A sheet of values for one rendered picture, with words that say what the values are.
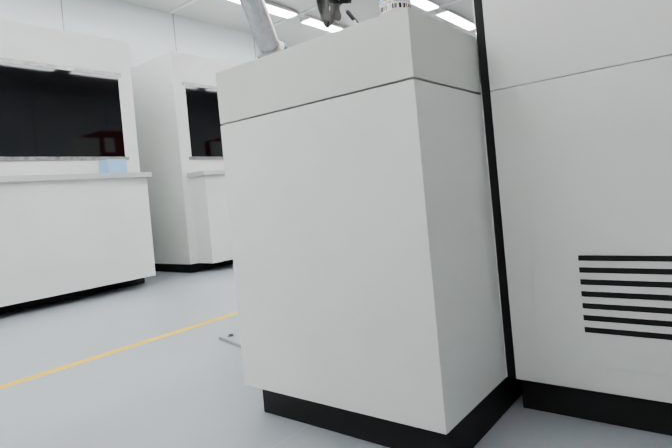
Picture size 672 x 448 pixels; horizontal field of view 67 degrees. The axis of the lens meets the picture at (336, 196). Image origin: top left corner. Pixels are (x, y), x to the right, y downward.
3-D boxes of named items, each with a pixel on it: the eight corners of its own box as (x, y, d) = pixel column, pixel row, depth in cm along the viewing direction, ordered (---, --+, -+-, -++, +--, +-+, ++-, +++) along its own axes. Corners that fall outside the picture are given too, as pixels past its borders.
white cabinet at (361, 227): (570, 340, 179) (549, 111, 179) (450, 474, 104) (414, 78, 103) (412, 324, 219) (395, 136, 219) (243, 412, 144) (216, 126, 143)
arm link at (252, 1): (259, 86, 210) (206, -40, 168) (276, 63, 217) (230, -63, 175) (283, 90, 205) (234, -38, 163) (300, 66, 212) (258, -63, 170)
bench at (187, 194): (337, 245, 576) (321, 71, 575) (208, 274, 436) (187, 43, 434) (271, 246, 644) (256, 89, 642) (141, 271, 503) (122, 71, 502)
